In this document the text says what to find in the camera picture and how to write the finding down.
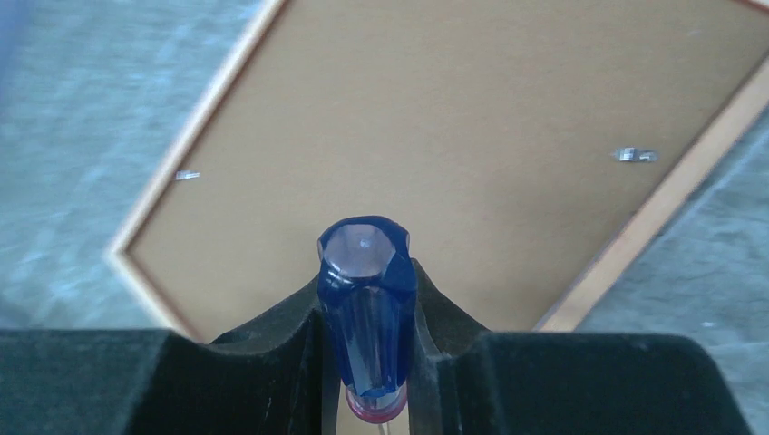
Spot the blue red screwdriver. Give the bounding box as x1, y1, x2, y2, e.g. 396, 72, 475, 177
317, 216, 418, 424

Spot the metal frame clip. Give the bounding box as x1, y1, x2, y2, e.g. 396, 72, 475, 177
613, 147, 658, 163
174, 170, 200, 180

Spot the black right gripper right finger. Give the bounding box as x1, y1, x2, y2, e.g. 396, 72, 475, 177
408, 268, 750, 435

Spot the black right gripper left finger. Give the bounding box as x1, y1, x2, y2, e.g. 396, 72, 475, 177
1, 284, 325, 434

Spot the orange wooden picture frame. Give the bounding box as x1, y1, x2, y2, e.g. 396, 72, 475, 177
108, 1, 768, 341

